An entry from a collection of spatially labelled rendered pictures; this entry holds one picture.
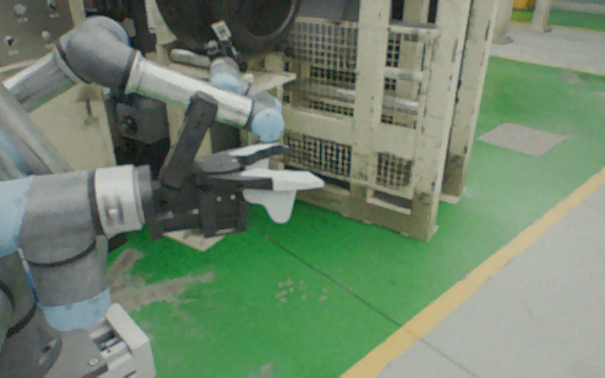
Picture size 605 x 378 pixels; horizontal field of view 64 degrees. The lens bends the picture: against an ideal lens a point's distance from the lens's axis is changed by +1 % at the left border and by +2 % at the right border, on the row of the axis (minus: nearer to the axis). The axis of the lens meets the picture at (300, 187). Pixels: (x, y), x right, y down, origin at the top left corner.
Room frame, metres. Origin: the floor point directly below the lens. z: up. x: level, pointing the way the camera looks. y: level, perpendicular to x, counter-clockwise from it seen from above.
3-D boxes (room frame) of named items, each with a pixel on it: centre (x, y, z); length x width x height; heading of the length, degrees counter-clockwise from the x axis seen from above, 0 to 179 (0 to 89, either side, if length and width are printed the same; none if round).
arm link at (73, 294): (0.48, 0.28, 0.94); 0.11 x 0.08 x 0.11; 17
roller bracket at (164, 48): (1.98, 0.42, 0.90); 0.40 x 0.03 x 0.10; 147
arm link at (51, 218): (0.46, 0.28, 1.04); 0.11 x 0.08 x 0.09; 107
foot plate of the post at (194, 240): (2.01, 0.50, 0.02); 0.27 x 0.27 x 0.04; 57
